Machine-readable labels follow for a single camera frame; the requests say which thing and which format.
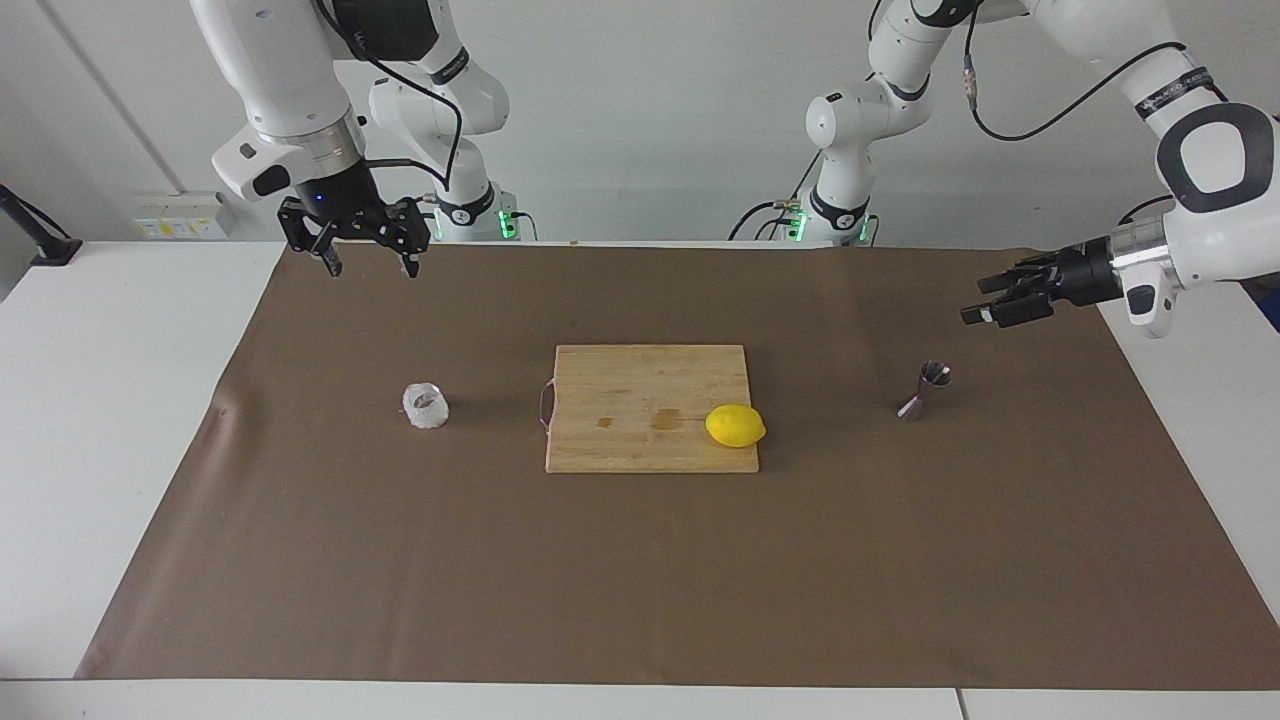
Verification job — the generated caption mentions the yellow lemon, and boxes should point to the yellow lemon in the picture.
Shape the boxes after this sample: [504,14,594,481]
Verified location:
[705,404,768,449]

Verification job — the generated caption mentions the clear plastic cup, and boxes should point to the clear plastic cup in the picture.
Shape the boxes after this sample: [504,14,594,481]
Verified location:
[402,382,450,431]

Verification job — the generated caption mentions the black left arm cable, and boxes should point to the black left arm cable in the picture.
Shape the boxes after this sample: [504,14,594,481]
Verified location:
[962,0,1191,143]

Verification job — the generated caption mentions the wooden cutting board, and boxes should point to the wooden cutting board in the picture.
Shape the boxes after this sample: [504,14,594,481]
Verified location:
[540,344,760,475]

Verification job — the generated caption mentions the brown table mat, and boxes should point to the brown table mat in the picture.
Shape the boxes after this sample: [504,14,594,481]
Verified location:
[75,243,1280,691]

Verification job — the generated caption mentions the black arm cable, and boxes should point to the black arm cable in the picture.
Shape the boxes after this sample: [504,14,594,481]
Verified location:
[315,0,466,206]
[962,0,1191,143]

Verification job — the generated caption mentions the black stand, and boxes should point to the black stand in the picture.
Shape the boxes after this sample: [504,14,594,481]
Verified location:
[0,183,83,267]

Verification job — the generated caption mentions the steel double jigger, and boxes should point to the steel double jigger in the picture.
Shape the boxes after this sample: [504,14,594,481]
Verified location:
[897,360,954,422]

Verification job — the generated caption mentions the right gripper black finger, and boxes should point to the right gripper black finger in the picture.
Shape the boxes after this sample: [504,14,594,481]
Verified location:
[278,198,344,278]
[375,198,433,279]

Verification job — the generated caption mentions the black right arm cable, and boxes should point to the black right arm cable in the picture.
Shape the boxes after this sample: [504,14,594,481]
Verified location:
[315,0,466,206]

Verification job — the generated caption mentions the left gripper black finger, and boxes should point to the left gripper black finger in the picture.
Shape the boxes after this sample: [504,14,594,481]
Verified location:
[975,250,1063,296]
[960,285,1059,329]

